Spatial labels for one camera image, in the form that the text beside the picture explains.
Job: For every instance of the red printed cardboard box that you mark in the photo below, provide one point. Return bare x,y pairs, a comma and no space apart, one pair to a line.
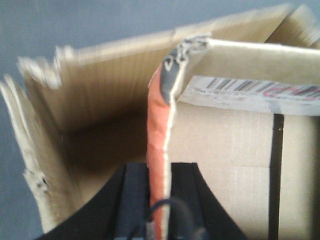
263,168

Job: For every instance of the white barcode shipping label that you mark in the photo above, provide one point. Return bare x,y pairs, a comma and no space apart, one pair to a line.
261,96

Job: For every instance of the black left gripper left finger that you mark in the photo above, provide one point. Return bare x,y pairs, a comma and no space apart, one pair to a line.
114,212

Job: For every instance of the large plain brown cardboard box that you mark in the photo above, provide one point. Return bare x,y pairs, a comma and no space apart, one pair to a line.
86,112

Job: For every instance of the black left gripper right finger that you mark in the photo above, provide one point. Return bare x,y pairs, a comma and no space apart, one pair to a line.
189,186

